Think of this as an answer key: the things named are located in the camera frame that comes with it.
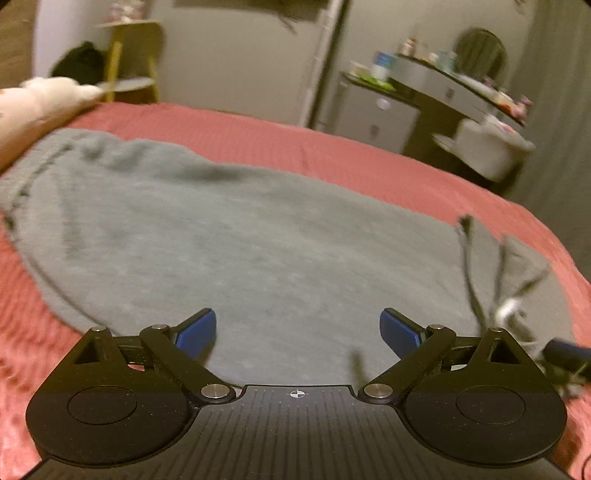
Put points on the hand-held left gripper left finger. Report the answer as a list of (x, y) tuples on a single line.
[(197, 331)]

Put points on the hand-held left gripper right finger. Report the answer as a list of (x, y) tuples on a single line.
[(398, 331)]

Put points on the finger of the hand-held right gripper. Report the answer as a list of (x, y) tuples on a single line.
[(571, 350)]

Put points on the grey pants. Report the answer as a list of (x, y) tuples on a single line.
[(277, 230)]

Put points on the red ribbed blanket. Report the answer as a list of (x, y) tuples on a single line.
[(369, 152)]

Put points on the white round stool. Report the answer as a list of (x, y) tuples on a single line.
[(489, 147)]

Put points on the grey small cabinet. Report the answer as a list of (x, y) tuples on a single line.
[(369, 115)]

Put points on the grey curtain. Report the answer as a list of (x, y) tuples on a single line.
[(558, 115)]

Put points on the grey vanity desk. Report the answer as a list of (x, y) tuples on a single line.
[(443, 92)]

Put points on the green packet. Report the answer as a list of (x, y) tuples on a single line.
[(374, 81)]

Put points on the blue and white container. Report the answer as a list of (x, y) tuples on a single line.
[(383, 64)]

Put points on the white vertical trim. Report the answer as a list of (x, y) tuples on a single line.
[(323, 60)]

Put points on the yellow side table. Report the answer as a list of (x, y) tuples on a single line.
[(134, 50)]

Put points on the round mirror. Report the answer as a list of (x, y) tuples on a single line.
[(480, 53)]

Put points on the black bag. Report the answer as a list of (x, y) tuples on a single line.
[(78, 62)]

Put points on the pale ornament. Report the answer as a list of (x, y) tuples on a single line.
[(125, 10)]

